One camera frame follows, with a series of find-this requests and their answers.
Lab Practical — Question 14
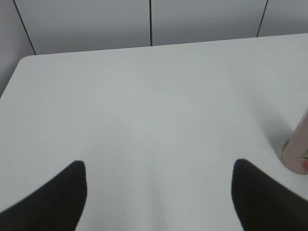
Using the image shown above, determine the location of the peach oolong tea bottle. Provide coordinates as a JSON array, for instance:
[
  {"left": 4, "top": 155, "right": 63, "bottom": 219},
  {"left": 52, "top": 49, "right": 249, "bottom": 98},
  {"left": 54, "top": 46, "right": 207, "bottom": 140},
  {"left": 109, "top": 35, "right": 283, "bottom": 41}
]
[{"left": 282, "top": 112, "right": 308, "bottom": 175}]

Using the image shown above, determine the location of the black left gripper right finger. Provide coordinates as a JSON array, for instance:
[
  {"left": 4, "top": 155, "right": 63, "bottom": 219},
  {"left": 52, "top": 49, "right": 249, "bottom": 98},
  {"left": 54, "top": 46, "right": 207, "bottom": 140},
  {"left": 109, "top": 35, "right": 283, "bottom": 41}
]
[{"left": 231, "top": 159, "right": 308, "bottom": 231}]

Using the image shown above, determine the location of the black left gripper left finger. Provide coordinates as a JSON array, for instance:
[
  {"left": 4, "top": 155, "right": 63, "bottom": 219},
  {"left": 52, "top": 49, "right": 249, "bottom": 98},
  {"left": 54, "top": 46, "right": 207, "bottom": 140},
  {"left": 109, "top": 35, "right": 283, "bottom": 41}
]
[{"left": 0, "top": 161, "right": 87, "bottom": 231}]

